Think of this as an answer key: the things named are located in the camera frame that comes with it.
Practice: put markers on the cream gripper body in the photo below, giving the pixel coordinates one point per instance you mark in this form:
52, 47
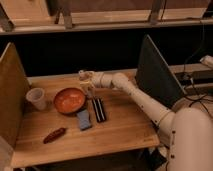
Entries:
85, 75

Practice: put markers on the small white labelled bottle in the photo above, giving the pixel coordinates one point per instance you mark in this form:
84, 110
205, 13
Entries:
88, 88

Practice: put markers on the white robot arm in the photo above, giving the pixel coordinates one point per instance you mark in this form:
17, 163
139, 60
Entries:
190, 130

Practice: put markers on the orange round bowl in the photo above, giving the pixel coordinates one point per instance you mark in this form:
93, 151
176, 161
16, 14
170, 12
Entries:
69, 100

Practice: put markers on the black striped rectangular block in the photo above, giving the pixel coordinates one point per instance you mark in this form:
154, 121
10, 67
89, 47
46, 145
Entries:
99, 110

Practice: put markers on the blue sponge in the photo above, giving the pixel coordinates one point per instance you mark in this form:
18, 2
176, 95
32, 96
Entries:
84, 120

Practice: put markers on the translucent plastic cup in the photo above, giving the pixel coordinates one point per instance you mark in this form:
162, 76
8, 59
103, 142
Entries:
36, 96

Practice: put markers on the dark red chili pepper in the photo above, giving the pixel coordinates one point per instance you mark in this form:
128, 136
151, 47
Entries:
54, 135

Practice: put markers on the dark right side panel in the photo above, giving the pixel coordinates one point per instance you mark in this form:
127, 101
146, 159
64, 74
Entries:
154, 77

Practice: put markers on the wooden left side panel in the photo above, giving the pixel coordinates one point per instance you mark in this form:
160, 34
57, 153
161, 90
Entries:
13, 88

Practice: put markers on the wooden background shelf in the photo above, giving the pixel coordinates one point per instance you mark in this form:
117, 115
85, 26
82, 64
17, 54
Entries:
37, 16

